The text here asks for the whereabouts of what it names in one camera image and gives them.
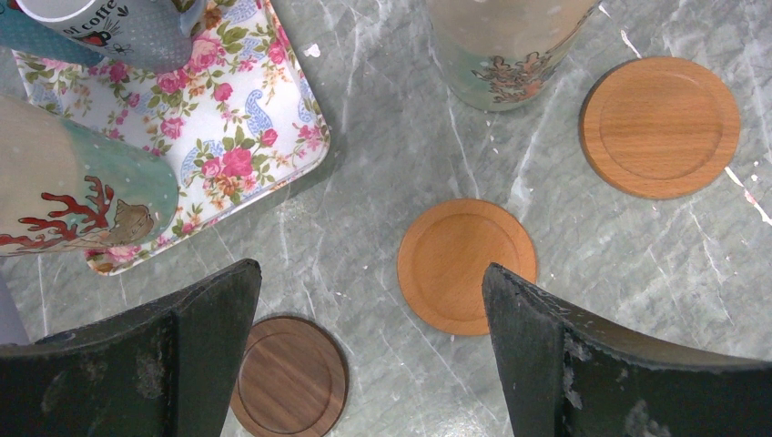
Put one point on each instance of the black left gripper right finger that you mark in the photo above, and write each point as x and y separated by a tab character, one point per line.
566	371

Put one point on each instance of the cream coral pattern mug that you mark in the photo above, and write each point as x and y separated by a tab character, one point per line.
67	187

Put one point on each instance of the teal blue mug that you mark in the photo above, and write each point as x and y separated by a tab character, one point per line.
22	33

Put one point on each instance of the floral serving tray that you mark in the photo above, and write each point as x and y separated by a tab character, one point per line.
237	122

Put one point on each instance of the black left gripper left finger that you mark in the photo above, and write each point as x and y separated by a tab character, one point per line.
164	368

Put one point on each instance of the light wooden coaster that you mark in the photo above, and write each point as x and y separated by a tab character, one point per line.
443	257
659	127

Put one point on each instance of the cream seahorse mug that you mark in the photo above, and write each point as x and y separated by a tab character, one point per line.
497	54

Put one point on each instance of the small light blue mug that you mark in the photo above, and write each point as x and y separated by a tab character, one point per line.
148	34

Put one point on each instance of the dark walnut wooden coaster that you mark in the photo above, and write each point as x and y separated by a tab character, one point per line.
293	379

